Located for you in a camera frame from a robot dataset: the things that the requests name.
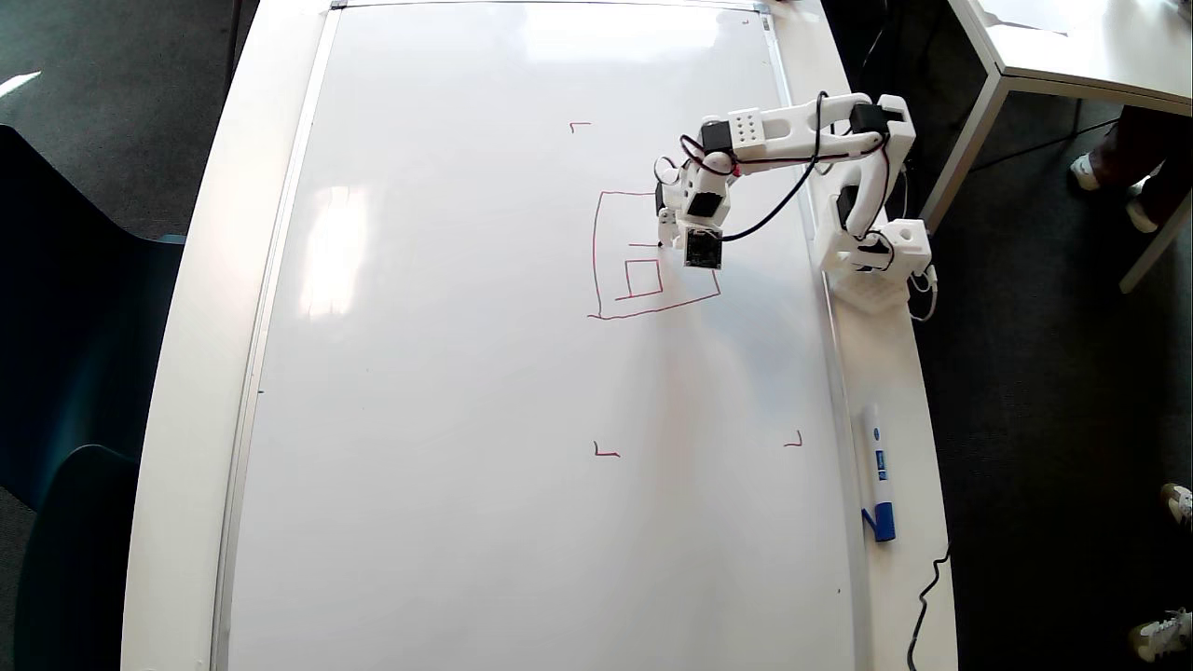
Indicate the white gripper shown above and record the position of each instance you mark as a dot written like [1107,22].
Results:
[667,224]

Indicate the white five-joint robot arm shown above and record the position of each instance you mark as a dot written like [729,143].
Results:
[783,130]

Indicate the blue and white whiteboard marker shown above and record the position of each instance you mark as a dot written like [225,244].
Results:
[878,466]

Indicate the plain white shoe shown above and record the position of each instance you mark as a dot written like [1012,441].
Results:
[1084,173]
[1141,216]

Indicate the white side table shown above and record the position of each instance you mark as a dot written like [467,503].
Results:
[1072,47]

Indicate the dark trouser leg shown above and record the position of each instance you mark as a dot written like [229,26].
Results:
[1172,172]
[1130,140]

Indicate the white striped sneaker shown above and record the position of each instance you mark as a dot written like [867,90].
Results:
[1163,636]
[1179,503]

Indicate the dark blue chair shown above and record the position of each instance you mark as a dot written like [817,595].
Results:
[56,326]

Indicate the black wrist camera board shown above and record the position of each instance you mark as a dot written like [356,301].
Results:
[703,249]

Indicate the white perforated robot base mount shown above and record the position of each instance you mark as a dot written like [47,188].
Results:
[871,291]

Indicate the white whiteboard with aluminium frame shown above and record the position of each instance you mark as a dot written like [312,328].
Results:
[466,419]

